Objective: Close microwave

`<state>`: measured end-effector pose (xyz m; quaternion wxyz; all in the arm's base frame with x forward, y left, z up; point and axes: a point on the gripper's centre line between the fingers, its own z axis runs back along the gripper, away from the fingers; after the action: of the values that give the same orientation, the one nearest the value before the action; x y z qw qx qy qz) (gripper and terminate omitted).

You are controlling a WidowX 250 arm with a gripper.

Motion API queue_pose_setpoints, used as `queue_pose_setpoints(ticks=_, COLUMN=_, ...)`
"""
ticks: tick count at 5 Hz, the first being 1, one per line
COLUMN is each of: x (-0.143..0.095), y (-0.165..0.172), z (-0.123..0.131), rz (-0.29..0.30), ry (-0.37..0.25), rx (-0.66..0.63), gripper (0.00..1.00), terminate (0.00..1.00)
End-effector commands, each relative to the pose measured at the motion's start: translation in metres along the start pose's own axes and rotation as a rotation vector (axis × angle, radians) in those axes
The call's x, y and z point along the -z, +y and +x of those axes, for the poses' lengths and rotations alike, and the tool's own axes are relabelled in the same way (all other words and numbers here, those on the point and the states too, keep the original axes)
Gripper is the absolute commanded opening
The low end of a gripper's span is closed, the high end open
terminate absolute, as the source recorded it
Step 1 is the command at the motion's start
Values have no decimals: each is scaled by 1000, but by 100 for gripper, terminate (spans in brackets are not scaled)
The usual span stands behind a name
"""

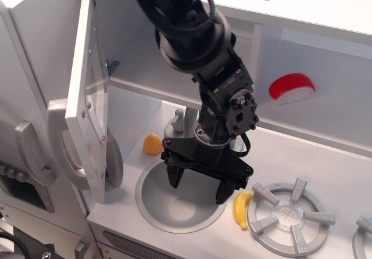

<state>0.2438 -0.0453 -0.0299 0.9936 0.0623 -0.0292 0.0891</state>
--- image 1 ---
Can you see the grey oven door handle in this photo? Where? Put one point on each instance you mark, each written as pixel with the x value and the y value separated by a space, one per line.
pixel 80 250

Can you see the yellow toy shell pasta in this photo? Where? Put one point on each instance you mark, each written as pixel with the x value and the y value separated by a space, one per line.
pixel 152 145

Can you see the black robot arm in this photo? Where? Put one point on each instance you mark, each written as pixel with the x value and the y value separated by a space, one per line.
pixel 194 37

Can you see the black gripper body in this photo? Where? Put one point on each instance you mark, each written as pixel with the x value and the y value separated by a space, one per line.
pixel 221 164

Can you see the white microwave door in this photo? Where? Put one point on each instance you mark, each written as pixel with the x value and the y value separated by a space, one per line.
pixel 77 125

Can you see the red white toy sushi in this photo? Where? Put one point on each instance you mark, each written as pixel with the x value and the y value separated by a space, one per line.
pixel 290 88

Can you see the grey stove burner grate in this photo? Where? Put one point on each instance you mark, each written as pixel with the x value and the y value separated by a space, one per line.
pixel 287 219

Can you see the yellow toy banana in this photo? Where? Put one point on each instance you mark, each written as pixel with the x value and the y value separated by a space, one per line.
pixel 240 204

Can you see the grey toy telephone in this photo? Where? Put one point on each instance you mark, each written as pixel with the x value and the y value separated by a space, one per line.
pixel 114 164

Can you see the grey ice dispenser panel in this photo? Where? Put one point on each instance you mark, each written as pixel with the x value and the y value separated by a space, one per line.
pixel 20 185

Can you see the white toy kitchen cabinet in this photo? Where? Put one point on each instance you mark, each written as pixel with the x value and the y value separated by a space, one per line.
pixel 325 139

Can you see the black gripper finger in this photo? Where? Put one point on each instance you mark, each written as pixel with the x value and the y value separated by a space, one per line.
pixel 175 172
pixel 224 191

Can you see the grey fridge door handle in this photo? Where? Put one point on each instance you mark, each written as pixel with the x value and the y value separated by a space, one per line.
pixel 32 154

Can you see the grey round sink basin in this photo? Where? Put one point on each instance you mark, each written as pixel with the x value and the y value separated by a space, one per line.
pixel 189 208

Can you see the grey toy faucet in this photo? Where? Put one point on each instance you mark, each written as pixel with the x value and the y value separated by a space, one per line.
pixel 182 124

